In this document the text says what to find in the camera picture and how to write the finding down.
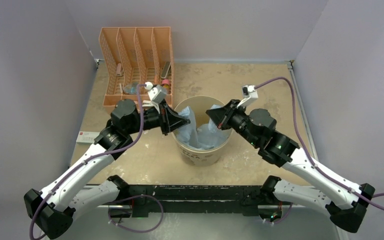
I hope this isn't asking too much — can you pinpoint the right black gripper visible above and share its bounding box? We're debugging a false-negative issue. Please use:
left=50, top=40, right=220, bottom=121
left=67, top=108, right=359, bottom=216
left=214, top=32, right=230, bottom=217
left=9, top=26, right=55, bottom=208
left=206, top=99, right=261, bottom=148

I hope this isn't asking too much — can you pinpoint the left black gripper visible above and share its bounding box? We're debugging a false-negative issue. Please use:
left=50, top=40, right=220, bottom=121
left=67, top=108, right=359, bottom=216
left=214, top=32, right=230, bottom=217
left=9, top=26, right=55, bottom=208
left=125, top=98, right=190, bottom=135

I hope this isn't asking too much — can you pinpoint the blue plastic trash bag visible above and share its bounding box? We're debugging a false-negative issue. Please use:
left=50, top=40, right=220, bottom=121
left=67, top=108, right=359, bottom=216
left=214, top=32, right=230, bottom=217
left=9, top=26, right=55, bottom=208
left=174, top=106, right=231, bottom=151

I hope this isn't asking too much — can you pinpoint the beige capybara trash bin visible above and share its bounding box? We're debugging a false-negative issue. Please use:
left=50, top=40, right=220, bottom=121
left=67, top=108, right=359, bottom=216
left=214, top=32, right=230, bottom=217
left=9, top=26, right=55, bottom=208
left=172, top=95, right=233, bottom=166

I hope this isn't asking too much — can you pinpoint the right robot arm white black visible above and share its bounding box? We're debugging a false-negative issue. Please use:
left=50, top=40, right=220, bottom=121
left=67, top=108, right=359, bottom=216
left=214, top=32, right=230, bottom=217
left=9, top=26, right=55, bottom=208
left=205, top=99, right=375, bottom=233

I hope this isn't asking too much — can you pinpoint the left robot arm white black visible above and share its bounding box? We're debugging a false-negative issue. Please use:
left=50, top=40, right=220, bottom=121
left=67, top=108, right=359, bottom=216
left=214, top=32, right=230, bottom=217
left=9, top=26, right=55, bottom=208
left=24, top=99, right=190, bottom=240

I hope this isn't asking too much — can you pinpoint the pink cartoon bottle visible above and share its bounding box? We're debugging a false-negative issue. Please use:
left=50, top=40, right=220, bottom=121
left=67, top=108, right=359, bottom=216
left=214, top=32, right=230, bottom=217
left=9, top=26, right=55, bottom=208
left=161, top=78, right=171, bottom=93

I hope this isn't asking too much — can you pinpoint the grey pen case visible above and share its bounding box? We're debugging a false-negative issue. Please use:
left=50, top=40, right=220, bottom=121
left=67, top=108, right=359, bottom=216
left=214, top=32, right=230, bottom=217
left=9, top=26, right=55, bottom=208
left=160, top=61, right=171, bottom=80

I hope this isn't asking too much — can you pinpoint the pink plastic file organizer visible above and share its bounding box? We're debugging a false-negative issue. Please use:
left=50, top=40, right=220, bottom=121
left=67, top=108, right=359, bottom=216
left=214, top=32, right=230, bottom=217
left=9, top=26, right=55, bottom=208
left=99, top=26, right=175, bottom=113

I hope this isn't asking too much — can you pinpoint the white red small box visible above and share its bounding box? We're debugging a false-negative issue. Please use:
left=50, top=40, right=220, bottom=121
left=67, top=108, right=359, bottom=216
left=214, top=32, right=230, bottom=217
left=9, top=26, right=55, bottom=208
left=76, top=131, right=100, bottom=144

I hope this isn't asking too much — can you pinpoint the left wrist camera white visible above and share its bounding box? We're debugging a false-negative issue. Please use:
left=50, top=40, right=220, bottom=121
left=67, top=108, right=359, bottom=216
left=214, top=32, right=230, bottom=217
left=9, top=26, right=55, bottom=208
left=142, top=81, right=168, bottom=114

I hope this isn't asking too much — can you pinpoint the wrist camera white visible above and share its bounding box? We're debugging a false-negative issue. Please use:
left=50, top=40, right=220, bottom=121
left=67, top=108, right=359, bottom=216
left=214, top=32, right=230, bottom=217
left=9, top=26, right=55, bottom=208
left=237, top=84, right=258, bottom=108
left=142, top=81, right=168, bottom=114

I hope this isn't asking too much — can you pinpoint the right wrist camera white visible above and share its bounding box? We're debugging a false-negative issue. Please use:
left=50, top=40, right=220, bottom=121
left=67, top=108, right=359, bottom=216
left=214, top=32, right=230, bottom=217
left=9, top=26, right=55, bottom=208
left=237, top=84, right=258, bottom=108

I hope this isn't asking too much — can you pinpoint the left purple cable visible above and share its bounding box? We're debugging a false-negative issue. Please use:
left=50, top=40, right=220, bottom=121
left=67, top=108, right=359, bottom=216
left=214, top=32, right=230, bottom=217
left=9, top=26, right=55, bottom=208
left=28, top=83, right=148, bottom=240

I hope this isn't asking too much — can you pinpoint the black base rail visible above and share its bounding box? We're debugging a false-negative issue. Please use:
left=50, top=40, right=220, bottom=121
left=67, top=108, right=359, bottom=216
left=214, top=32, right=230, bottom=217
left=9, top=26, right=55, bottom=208
left=96, top=180, right=294, bottom=219

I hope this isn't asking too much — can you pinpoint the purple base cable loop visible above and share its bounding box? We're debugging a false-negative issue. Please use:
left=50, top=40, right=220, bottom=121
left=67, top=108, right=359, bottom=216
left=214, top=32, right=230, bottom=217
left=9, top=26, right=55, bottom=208
left=107, top=194, right=165, bottom=234

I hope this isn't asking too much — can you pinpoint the aluminium frame rail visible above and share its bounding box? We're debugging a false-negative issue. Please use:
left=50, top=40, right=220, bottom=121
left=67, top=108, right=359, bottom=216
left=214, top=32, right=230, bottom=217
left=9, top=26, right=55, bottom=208
left=39, top=198, right=113, bottom=240

